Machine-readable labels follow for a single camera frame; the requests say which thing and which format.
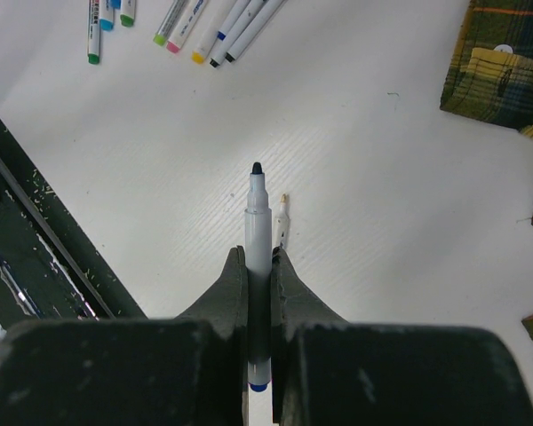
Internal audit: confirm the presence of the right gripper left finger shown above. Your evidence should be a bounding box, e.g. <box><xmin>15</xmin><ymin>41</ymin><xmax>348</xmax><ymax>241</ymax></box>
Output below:
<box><xmin>0</xmin><ymin>247</ymin><xmax>249</xmax><ymax>425</ymax></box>

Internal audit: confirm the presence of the black cap marker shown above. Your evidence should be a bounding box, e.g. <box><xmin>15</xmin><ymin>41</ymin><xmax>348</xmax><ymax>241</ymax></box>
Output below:
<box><xmin>210</xmin><ymin>0</ymin><xmax>281</xmax><ymax>67</ymax></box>
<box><xmin>226</xmin><ymin>0</ymin><xmax>284</xmax><ymax>62</ymax></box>

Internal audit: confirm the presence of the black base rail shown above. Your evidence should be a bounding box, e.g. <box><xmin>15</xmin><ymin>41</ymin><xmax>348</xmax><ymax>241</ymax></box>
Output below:
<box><xmin>0</xmin><ymin>119</ymin><xmax>146</xmax><ymax>338</ymax></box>

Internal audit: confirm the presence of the blue cap white marker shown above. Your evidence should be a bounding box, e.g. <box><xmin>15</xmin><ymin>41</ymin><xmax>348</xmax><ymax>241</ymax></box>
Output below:
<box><xmin>244</xmin><ymin>162</ymin><xmax>273</xmax><ymax>392</ymax></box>

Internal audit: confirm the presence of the pink cap white marker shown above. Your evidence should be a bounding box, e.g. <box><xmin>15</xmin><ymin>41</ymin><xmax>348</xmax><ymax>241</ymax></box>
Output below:
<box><xmin>273</xmin><ymin>193</ymin><xmax>290</xmax><ymax>249</ymax></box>

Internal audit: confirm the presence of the yellow plaid shirt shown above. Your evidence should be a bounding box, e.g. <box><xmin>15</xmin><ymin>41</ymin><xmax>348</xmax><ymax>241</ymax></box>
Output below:
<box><xmin>439</xmin><ymin>0</ymin><xmax>533</xmax><ymax>376</ymax></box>

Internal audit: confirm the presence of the light blue cap marker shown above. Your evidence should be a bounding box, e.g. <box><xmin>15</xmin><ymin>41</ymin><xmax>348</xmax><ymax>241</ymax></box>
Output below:
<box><xmin>99</xmin><ymin>0</ymin><xmax>115</xmax><ymax>31</ymax></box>

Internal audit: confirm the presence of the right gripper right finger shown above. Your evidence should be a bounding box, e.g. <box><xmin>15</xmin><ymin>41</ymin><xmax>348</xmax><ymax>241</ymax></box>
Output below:
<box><xmin>271</xmin><ymin>248</ymin><xmax>533</xmax><ymax>425</ymax></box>

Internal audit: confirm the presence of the yellow cap marker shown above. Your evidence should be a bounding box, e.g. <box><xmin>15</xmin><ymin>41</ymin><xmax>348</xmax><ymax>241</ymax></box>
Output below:
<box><xmin>191</xmin><ymin>0</ymin><xmax>249</xmax><ymax>64</ymax></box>

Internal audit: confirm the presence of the dark green cap marker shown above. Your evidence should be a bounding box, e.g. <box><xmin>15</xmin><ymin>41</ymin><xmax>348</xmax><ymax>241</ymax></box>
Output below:
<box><xmin>87</xmin><ymin>0</ymin><xmax>100</xmax><ymax>65</ymax></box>

